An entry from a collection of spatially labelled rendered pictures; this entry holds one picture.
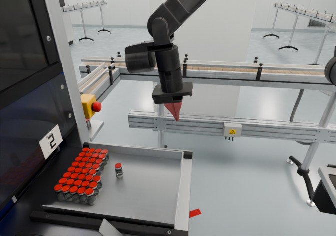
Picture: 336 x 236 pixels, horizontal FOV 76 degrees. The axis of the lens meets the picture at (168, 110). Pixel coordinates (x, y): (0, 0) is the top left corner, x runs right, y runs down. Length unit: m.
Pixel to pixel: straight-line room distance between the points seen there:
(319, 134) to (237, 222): 0.83
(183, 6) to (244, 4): 1.50
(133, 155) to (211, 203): 1.09
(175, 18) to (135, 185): 0.48
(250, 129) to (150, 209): 1.18
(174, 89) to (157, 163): 0.31
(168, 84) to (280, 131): 1.31
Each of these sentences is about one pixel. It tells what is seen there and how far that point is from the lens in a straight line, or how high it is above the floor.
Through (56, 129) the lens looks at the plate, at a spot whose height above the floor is 1.04.
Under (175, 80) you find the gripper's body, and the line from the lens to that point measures 0.53.
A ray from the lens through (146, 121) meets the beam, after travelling 1.66.
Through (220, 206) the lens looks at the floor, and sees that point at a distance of 1.78.
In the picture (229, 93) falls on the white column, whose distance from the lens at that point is 2.17.
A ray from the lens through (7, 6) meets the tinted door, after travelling 0.61.
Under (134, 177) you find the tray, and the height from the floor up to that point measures 0.88.
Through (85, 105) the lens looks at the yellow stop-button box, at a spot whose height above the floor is 1.02.
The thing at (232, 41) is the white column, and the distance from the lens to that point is 2.01.
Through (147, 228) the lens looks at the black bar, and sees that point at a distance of 0.59.
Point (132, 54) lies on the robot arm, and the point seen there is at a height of 1.26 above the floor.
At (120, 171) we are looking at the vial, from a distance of 0.70.
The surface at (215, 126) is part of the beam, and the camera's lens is 1.63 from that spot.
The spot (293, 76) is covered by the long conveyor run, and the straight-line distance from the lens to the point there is 1.53.
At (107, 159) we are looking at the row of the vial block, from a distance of 0.77.
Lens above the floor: 1.40
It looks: 30 degrees down
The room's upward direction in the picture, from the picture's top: straight up
